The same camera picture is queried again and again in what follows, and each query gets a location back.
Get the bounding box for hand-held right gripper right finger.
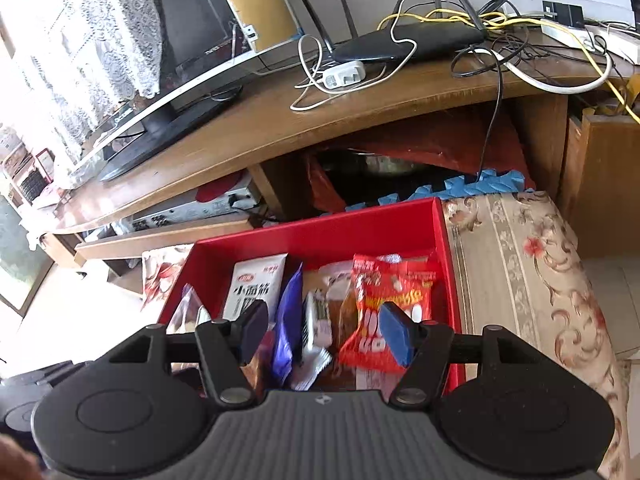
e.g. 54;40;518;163
378;302;546;407

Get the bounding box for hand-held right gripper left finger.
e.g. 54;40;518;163
107;300;270;407

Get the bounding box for red clear snack packet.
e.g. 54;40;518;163
339;254;437;372

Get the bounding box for silver snack packet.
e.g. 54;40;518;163
299;291;334;392

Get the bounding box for red cardboard box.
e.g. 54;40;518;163
157;197;468;395

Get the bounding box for person's right hand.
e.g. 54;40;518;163
0;432;43;480

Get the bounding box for purple snack packet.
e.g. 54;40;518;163
271;264;307;387

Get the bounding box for white snack packet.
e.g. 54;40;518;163
222;254;289;322

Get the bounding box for red white packet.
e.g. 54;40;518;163
141;244;195;307

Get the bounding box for silver set-top box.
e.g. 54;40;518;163
112;185;262;234

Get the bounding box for metal pot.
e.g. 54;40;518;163
344;151;437;177

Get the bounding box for blue foam mat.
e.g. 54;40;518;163
320;170;536;217

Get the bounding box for red plastic bag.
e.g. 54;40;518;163
305;125;532;212

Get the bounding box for wooden TV stand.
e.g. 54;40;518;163
40;25;640;281

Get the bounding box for white charger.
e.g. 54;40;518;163
321;59;367;92

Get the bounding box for black router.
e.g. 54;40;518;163
289;0;519;64

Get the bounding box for black flat television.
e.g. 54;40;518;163
65;0;307;183

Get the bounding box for brown cardboard panel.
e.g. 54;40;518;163
207;0;302;54

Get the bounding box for white lace cloth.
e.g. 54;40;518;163
50;0;167;147

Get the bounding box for white power strip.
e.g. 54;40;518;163
540;16;640;64

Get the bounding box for black power adapter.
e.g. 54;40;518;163
542;1;586;27

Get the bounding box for black cable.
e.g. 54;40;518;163
450;25;621;182

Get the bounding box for white charger cable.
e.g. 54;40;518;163
290;0;419;112

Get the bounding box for thick white cable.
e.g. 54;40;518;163
469;44;617;97

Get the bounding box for yellow cable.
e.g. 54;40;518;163
377;7;640;124

